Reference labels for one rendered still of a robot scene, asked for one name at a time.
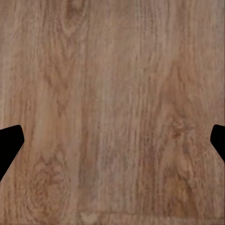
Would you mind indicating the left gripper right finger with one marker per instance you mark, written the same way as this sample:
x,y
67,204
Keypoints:
x,y
218,139

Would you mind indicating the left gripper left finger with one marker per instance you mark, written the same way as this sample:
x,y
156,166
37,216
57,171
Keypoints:
x,y
11,140

